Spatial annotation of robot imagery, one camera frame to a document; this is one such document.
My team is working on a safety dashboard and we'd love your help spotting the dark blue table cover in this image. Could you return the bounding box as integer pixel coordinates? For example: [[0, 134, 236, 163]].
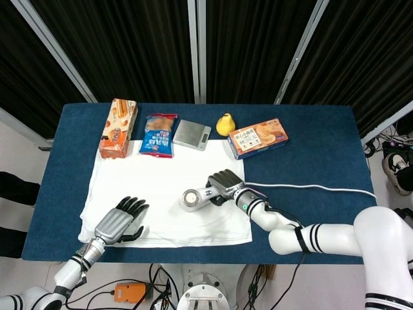
[[21, 102, 383, 265]]

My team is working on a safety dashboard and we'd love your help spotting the aluminium frame post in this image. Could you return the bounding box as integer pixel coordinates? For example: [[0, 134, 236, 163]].
[[361, 99, 413, 146], [9, 0, 98, 103], [187, 0, 207, 104], [0, 106, 54, 149], [274, 0, 330, 105]]

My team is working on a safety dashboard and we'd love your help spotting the blue snack bag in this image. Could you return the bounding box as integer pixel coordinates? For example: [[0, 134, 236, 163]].
[[138, 112, 178, 159]]

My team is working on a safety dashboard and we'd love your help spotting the black white sneaker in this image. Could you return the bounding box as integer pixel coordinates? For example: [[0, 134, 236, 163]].
[[382, 152, 413, 196]]

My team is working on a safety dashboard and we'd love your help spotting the black pleated curtain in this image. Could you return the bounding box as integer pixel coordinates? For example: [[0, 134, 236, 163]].
[[205, 0, 319, 105], [0, 0, 86, 140], [283, 0, 413, 138], [30, 0, 196, 104]]

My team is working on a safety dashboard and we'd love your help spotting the tall orange biscuit box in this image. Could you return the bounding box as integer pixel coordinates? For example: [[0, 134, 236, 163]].
[[99, 98, 139, 160]]

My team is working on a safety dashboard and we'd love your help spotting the black floor cable bundle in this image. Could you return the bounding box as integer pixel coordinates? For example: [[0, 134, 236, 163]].
[[364, 122, 413, 159]]

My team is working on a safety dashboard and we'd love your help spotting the thin white cable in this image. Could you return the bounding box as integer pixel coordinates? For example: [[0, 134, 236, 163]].
[[245, 182, 378, 200]]

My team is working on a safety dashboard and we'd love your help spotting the flat orange blue cookie box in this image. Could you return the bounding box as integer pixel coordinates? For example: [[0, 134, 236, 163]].
[[227, 118, 290, 161]]

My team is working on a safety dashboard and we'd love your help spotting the white silver robot base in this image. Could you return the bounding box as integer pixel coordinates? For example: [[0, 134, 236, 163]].
[[159, 263, 249, 310]]

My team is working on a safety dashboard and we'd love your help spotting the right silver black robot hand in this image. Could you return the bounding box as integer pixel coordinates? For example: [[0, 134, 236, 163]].
[[206, 169, 246, 206]]

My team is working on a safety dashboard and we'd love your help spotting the orange power box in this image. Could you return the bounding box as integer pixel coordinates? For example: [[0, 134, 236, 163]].
[[114, 282, 148, 304]]

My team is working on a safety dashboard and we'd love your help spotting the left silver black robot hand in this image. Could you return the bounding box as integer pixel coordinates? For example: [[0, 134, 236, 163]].
[[94, 196, 150, 245]]

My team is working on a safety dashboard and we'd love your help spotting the yellow pear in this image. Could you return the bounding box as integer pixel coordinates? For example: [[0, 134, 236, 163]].
[[216, 112, 237, 138]]

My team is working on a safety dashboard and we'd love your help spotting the silver kitchen scale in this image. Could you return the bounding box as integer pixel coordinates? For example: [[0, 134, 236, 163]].
[[172, 119, 212, 152]]

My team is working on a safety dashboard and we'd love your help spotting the white handheld steamer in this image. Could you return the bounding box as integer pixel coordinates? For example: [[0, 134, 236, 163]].
[[182, 187, 223, 212]]

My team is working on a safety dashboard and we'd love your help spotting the dark trouser leg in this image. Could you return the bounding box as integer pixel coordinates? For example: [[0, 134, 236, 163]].
[[0, 170, 41, 207], [0, 225, 28, 259]]

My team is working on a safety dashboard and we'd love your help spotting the white folded cloth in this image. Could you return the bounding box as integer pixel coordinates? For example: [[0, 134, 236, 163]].
[[77, 139, 253, 249]]

